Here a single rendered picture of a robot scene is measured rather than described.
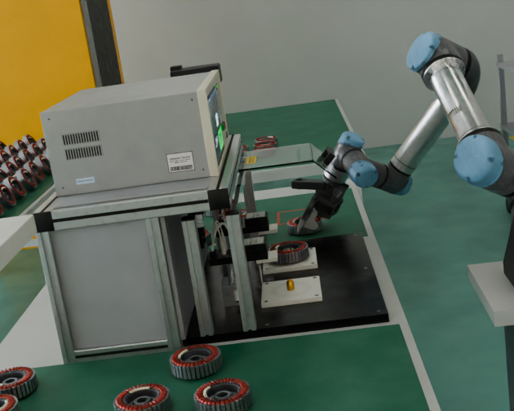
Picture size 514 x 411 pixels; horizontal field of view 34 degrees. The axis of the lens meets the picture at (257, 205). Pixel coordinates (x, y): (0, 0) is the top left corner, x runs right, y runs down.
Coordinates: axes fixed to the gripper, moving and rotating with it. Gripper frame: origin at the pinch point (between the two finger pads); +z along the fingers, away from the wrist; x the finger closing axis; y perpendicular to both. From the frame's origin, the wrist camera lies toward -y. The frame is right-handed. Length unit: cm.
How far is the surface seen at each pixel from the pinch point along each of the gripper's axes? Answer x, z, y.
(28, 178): 59, 83, -141
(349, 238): -13.2, -11.3, 17.0
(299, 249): -36.4, -12.0, 9.4
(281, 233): -3.0, 4.8, -5.1
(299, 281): -51, -12, 16
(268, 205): 29.7, 15.1, -22.0
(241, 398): -111, -19, 27
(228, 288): -66, -8, 4
